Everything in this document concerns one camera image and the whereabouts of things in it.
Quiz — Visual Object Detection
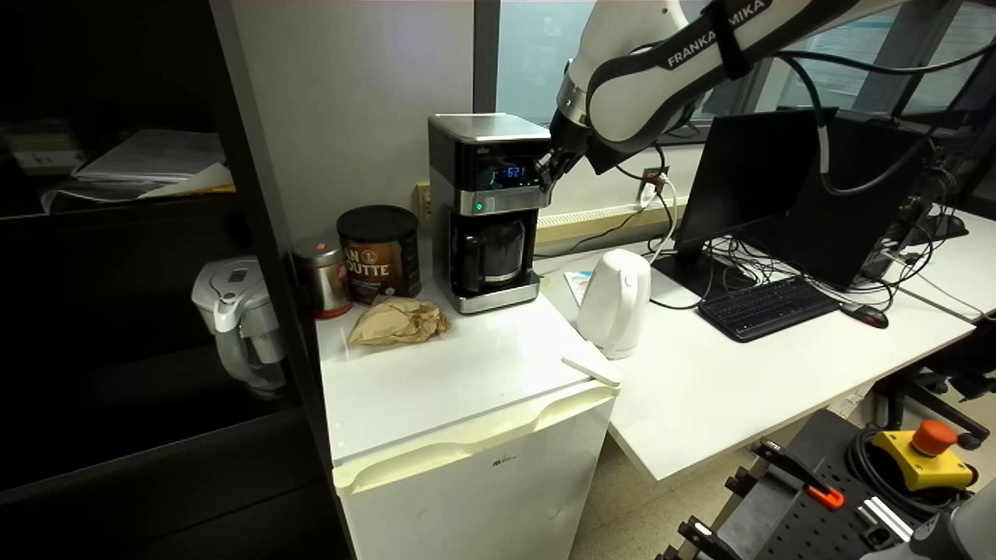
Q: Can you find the stack of papers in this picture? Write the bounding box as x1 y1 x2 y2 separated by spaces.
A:
36 123 238 218

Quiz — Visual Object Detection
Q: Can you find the white desk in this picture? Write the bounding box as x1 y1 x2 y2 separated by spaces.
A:
531 206 996 487

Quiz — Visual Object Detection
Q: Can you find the white water filter pitcher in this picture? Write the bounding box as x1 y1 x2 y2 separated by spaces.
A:
186 251 289 403

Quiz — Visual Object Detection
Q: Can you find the black wall power cable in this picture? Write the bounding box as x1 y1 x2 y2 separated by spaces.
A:
531 166 680 261

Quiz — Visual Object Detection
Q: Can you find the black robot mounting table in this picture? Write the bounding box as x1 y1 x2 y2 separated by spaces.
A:
653 407 983 560

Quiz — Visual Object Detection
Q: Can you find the black computer mouse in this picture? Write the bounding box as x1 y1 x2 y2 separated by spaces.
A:
839 302 894 333

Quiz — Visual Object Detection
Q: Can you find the black shelving unit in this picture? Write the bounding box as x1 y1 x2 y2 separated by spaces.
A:
0 0 353 560

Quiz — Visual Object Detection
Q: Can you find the beige wall cable trunking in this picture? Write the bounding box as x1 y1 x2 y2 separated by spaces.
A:
531 197 690 261

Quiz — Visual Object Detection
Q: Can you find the white mini fridge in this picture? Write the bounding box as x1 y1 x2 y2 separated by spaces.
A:
314 278 621 560

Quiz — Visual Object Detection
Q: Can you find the black keyboard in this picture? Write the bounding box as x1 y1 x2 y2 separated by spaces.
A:
695 273 843 346

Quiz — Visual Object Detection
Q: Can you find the dark coffee can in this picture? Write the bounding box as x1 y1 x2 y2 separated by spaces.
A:
332 203 423 309

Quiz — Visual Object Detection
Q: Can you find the black computer monitor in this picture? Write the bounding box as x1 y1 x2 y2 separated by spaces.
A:
670 107 839 302

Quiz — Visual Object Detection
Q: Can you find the grey framed window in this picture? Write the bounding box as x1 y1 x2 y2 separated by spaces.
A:
470 0 996 137

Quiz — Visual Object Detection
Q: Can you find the white electric kettle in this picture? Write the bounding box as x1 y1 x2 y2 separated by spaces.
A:
569 247 656 363

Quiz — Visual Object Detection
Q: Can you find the black monitor with cables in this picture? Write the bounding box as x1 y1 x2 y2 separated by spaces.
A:
815 115 944 294

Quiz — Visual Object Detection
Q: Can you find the black silver coffee maker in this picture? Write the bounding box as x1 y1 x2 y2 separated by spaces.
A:
426 110 554 317

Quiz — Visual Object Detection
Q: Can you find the yellow emergency stop button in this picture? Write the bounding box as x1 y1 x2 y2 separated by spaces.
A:
866 418 979 498

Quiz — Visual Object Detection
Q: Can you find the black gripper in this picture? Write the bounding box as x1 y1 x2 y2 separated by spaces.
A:
530 103 609 197

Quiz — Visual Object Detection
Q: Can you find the crumpled brown paper bag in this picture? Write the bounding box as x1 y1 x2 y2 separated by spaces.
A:
346 294 453 356

